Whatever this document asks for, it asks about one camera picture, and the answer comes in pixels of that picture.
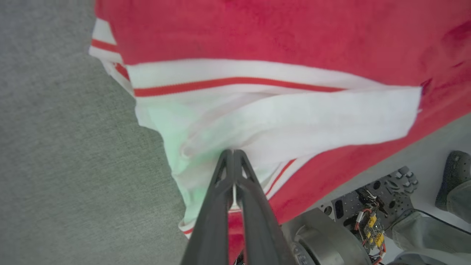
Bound thin black cable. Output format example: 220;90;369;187
383;208;471;236

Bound dark grey shoe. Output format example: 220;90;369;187
435;150;471;212

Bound red and yellow wiring bundle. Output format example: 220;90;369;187
354;188;387;265

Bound grey metal robot wheel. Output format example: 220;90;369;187
281;208;373;265

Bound grey fabric sofa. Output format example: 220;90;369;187
0;0;189;265

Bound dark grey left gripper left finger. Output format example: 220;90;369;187
180;149;234;265

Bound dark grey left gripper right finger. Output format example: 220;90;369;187
234;149;297;265

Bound red and white striped garment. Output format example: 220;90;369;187
88;0;471;265

